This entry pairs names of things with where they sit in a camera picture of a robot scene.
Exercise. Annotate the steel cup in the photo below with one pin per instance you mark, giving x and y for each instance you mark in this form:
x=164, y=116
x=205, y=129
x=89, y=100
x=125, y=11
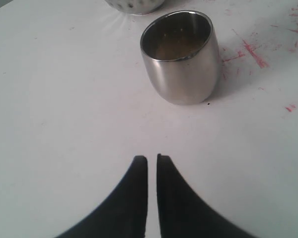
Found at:
x=181, y=55

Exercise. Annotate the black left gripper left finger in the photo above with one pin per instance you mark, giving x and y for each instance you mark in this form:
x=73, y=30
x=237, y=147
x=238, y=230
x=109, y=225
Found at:
x=123, y=214

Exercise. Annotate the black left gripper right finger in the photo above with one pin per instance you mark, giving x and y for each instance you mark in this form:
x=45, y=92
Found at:
x=182, y=213

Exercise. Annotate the steel bowl of rice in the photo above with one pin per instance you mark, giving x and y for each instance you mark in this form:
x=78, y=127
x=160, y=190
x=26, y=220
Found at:
x=138, y=7

